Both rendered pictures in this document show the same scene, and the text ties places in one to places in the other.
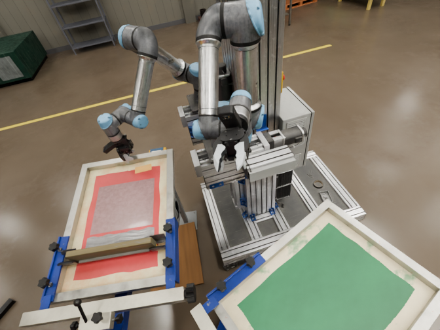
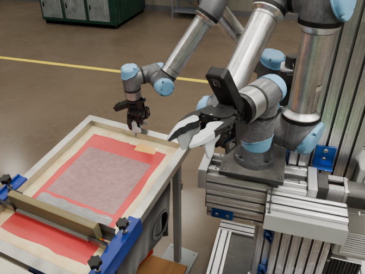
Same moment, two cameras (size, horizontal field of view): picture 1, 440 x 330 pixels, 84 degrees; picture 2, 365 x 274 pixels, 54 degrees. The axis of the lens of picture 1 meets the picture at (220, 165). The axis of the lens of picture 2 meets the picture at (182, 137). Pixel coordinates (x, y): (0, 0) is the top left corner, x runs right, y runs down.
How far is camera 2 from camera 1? 27 cm
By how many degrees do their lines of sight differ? 23
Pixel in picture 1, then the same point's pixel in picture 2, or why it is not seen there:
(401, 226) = not seen: outside the picture
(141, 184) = (132, 164)
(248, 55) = (314, 42)
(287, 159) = (335, 223)
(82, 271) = (13, 222)
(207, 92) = (236, 66)
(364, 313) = not seen: outside the picture
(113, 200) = (93, 166)
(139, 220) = (103, 203)
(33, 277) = not seen: outside the picture
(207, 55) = (257, 22)
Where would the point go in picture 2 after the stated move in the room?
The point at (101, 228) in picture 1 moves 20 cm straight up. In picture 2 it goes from (61, 188) to (51, 149)
